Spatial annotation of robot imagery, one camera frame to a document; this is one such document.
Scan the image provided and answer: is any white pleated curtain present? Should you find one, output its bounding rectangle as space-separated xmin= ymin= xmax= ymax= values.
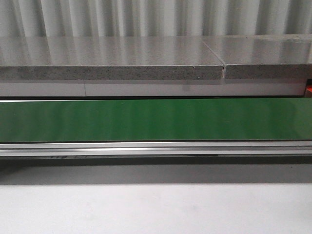
xmin=0 ymin=0 xmax=312 ymax=37

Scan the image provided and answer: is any red plastic tray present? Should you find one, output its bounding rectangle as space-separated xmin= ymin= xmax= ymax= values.
xmin=305 ymin=85 xmax=312 ymax=98

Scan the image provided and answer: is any left grey stone slab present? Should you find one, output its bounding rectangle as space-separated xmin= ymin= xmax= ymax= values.
xmin=0 ymin=37 xmax=223 ymax=80

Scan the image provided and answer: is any right grey stone slab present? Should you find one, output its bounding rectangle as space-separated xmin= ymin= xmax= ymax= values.
xmin=202 ymin=35 xmax=312 ymax=80

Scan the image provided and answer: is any grey stone slab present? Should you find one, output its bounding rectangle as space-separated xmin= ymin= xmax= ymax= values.
xmin=202 ymin=35 xmax=312 ymax=80
xmin=0 ymin=37 xmax=223 ymax=80

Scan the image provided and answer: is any green conveyor belt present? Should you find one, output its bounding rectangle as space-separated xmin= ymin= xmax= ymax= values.
xmin=0 ymin=98 xmax=312 ymax=143

